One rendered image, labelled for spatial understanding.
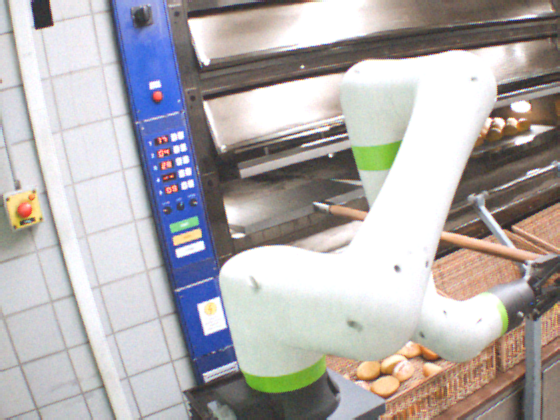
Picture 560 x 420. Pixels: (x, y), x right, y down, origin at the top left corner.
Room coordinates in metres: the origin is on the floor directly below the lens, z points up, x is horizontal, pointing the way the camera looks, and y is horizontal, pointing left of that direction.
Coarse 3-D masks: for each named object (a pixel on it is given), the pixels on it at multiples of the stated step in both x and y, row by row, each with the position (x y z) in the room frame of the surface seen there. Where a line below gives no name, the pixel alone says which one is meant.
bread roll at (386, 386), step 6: (384, 378) 1.77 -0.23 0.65; (390, 378) 1.76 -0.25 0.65; (378, 384) 1.75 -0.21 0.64; (384, 384) 1.75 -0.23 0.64; (390, 384) 1.75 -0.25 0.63; (396, 384) 1.75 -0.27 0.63; (372, 390) 1.74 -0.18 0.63; (378, 390) 1.74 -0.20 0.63; (384, 390) 1.74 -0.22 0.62; (390, 390) 1.74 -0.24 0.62; (396, 390) 1.74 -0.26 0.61; (378, 396) 1.74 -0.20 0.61; (384, 396) 1.74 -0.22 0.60
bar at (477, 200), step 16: (528, 176) 1.99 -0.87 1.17; (480, 192) 1.88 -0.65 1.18; (496, 192) 1.90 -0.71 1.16; (480, 208) 1.85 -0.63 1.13; (496, 224) 1.81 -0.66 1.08; (528, 320) 1.67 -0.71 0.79; (528, 336) 1.67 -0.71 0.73; (528, 352) 1.67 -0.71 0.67; (528, 368) 1.67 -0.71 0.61; (528, 384) 1.67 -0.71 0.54; (528, 400) 1.67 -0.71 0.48; (528, 416) 1.67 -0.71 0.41
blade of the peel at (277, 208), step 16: (288, 192) 2.34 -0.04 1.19; (304, 192) 2.30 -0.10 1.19; (320, 192) 2.26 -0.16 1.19; (336, 192) 2.21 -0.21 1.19; (352, 192) 2.09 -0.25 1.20; (240, 208) 2.23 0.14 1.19; (256, 208) 2.19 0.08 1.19; (272, 208) 2.15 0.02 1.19; (288, 208) 2.11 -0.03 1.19; (304, 208) 2.00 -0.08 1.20; (240, 224) 2.02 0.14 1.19; (256, 224) 1.92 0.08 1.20; (272, 224) 1.94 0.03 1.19
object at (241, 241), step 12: (552, 132) 2.63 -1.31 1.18; (516, 144) 2.50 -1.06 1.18; (528, 144) 2.54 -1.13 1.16; (540, 144) 2.58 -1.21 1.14; (480, 156) 2.39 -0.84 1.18; (492, 156) 2.42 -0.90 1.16; (504, 156) 2.46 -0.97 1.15; (468, 168) 2.35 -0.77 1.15; (348, 204) 2.07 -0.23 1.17; (360, 204) 2.10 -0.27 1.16; (312, 216) 2.01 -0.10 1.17; (324, 216) 2.03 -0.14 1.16; (336, 216) 2.05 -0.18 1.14; (264, 228) 1.93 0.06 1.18; (276, 228) 1.95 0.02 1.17; (288, 228) 1.96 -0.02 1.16; (300, 228) 1.98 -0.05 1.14; (240, 240) 1.89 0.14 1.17; (252, 240) 1.90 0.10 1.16; (264, 240) 1.92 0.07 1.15
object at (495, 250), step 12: (348, 216) 1.85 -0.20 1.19; (360, 216) 1.80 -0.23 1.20; (444, 240) 1.48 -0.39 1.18; (456, 240) 1.44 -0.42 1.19; (468, 240) 1.41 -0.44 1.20; (480, 240) 1.38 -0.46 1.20; (492, 252) 1.33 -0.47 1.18; (504, 252) 1.29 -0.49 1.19; (516, 252) 1.27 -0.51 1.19; (528, 252) 1.24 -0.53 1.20
